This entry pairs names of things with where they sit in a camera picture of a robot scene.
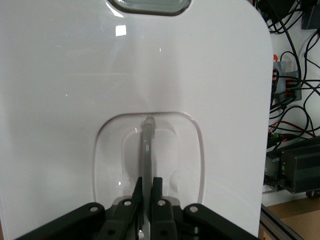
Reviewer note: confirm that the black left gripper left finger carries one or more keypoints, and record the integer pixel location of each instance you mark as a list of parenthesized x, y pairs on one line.
[(120, 220)]

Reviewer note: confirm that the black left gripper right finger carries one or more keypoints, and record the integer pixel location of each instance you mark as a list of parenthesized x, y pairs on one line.
[(165, 220)]

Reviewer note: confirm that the white plastic box lid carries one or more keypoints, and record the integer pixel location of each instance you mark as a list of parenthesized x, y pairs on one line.
[(75, 75)]

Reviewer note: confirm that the brown cardboard box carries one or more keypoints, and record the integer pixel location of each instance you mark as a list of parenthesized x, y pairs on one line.
[(300, 222)]

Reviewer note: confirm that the black electronics box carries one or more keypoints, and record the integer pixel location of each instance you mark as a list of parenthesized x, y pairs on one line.
[(300, 165)]

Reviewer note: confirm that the grey terminal box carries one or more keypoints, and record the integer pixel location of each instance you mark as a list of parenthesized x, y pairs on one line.
[(285, 67)]

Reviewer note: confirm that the small dark box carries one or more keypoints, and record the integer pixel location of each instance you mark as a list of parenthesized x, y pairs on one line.
[(312, 20)]

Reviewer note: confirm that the black aluminium profile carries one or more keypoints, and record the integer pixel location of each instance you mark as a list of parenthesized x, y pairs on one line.
[(270, 222)]

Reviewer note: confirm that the green board with red light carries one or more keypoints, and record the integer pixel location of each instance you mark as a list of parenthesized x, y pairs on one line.
[(275, 137)]

